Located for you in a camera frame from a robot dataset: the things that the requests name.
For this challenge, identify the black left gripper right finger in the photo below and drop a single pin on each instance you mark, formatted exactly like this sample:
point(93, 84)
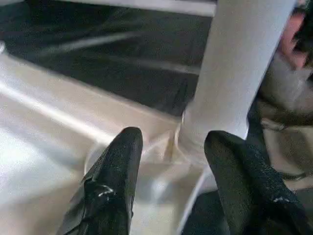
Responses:
point(249, 191)

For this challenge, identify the pink round object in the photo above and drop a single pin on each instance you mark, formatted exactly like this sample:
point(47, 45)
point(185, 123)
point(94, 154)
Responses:
point(292, 44)

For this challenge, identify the white plastic table leg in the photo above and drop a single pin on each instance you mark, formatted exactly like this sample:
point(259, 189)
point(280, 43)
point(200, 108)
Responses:
point(239, 61)

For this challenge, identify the black work mat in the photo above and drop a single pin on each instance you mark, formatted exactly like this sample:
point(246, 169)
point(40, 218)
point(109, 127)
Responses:
point(110, 49)

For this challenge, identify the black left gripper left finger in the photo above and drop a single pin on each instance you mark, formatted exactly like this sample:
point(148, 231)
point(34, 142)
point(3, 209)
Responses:
point(112, 186)

